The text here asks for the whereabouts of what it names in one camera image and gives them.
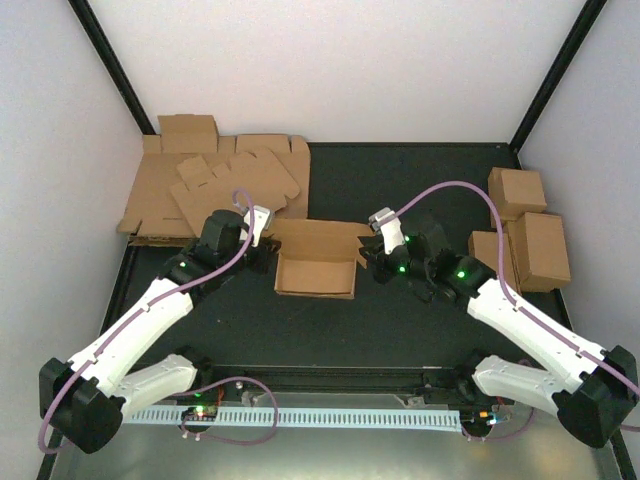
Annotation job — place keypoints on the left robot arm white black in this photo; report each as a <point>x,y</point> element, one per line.
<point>87,397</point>

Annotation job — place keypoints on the right black frame post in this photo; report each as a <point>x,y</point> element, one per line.
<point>571,45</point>

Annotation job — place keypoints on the left black frame post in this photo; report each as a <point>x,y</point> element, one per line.
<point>108,57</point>

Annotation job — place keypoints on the stack of flat cardboard blanks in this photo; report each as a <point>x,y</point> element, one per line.
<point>152,216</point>

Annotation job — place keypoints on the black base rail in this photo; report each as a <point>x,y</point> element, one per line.
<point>452,386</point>

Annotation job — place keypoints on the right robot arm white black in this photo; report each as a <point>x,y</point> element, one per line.
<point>589,389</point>

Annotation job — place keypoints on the black frame post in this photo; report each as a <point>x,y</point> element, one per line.
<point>108,57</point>
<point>571,45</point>

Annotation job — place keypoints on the right controller board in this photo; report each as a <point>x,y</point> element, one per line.
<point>485,417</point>

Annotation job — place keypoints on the left controller board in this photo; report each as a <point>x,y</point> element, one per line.
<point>200,413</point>

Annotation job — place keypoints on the white slotted cable duct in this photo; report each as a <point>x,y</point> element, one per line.
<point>307,418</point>

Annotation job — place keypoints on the controller board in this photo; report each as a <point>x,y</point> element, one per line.
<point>485,417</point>
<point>200,413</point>

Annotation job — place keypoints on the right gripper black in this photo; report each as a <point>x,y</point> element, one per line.
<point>373,252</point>

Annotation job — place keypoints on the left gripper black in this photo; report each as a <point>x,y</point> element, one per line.
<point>263,263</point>

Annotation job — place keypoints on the folded cardboard box small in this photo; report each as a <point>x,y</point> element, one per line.
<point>483,245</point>

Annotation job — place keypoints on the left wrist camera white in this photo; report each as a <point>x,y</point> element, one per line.
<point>262,221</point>

